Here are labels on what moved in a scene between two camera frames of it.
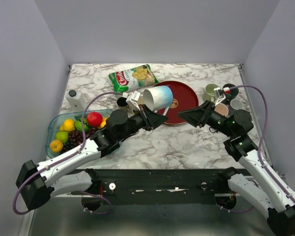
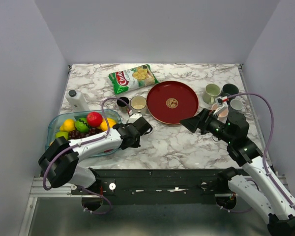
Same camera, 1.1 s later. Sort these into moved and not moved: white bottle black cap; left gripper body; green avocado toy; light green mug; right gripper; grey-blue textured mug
Moved: right gripper; left gripper body
Not moved: white bottle black cap; light green mug; green avocado toy; grey-blue textured mug
